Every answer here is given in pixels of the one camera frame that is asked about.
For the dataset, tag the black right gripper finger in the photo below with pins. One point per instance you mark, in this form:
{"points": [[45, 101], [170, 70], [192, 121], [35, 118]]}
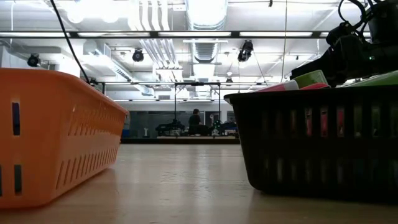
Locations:
{"points": [[323, 63]]}

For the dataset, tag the person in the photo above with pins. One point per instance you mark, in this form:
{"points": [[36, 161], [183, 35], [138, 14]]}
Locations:
{"points": [[195, 123]]}

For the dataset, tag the pinkish red wall charger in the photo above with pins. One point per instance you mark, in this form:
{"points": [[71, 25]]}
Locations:
{"points": [[273, 86]]}

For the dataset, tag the black background robot arm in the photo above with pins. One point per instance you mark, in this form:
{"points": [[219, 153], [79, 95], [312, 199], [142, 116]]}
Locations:
{"points": [[171, 128], [225, 126]]}

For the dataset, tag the light green wall charger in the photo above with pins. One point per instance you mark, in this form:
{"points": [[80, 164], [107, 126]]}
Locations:
{"points": [[311, 77]]}

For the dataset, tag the orange plastic basket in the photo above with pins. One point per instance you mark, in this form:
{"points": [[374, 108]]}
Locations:
{"points": [[62, 137]]}

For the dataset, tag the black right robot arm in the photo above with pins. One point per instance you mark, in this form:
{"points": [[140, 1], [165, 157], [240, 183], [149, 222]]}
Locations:
{"points": [[385, 18]]}

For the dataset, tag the black plastic basket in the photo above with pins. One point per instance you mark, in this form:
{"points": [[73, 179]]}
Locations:
{"points": [[311, 161]]}

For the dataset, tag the black background rig frame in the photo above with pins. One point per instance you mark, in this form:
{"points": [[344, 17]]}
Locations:
{"points": [[175, 93]]}

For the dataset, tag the silver ceiling duct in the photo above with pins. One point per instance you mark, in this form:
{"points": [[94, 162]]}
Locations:
{"points": [[205, 15]]}

